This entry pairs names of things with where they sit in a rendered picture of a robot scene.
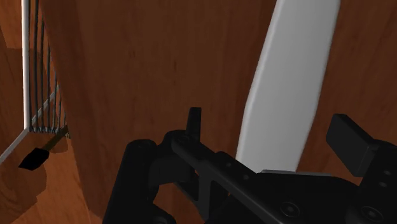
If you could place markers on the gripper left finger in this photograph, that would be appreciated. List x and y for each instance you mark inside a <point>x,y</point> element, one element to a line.
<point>136,186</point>

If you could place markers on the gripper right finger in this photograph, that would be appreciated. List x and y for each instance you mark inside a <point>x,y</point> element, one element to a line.
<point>350,142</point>

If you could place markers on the long white curved object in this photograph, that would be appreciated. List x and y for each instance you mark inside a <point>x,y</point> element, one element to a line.
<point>285,93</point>

